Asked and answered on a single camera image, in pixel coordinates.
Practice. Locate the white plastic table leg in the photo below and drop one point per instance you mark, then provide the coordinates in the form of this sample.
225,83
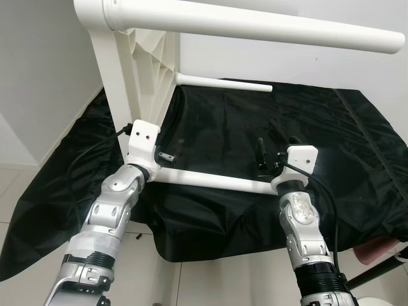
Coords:
210,180
223,83
255,27

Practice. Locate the white plastic table top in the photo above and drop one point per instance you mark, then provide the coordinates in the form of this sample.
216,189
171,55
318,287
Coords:
121,70

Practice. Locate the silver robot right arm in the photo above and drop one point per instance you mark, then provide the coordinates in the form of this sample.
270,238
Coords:
299,229

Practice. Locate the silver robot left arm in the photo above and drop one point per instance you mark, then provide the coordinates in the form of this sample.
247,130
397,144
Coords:
108,204

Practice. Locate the black cloth table cover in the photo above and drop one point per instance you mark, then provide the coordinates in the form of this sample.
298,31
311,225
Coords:
255,127

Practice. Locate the white round stool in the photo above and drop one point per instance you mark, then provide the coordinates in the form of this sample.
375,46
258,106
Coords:
373,301

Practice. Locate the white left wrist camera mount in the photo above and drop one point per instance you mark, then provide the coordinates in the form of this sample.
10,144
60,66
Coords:
143,137

